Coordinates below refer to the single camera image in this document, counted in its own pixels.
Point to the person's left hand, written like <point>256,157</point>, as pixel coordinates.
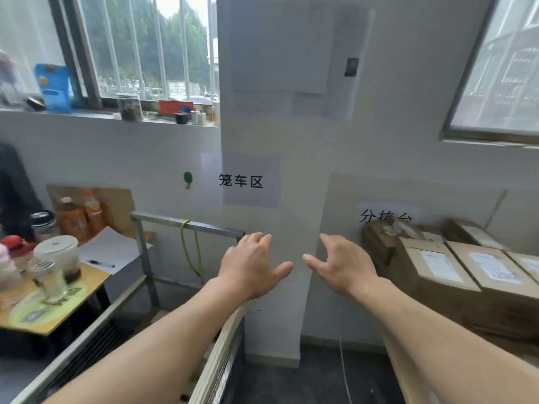
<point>248,269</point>

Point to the person's right hand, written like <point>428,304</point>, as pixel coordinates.
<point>349,269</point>

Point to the pile of parcels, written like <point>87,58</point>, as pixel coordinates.
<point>442,281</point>

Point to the person's left forearm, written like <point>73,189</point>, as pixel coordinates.
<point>147,357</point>

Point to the person's right forearm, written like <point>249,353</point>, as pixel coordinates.
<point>455,353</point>

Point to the white paper sheet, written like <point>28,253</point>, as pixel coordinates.
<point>113,248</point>

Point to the black pen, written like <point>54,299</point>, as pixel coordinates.
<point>101,263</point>

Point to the small yellow table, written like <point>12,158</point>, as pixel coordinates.
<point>92,281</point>

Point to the cream tall bottle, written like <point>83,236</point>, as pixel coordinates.
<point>215,113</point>

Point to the white small bottle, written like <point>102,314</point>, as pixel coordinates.
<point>198,117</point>

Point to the orange drink bottle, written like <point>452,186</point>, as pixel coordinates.
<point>93,214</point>

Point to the dark mug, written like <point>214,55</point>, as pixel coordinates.
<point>181,118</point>

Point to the red box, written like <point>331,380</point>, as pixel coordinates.
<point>174,107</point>

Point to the brown tea bottle white cap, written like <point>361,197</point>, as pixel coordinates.
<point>71,222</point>

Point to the white lid drink cup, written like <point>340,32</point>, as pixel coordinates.
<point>59,252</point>

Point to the dark lid glass jar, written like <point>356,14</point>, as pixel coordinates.
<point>129,108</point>

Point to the clear glass jar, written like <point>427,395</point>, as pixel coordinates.
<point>48,286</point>

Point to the black lid steel flask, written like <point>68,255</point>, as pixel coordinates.
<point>42,225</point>

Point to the yellow-green round sticker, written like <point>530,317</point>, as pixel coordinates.
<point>25,315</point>

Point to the red lid bottle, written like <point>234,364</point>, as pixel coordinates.
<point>17,244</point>

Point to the pink lid clear tumbler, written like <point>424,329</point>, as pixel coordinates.
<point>8,269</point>

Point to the dark-framed window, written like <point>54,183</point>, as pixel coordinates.
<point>497,79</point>

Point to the aluminium-framed window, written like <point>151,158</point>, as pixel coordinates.
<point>139,42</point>

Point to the blue detergent bottle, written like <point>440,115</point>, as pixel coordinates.
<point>52,88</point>

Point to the small dark round dish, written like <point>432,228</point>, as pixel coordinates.
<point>35,103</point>

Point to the wall sign with black characters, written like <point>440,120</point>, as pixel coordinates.
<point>240,180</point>

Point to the green popsicle wall hook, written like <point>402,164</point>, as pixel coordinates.
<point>188,177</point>

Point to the small dark wall switch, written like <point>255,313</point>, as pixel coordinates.
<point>351,67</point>

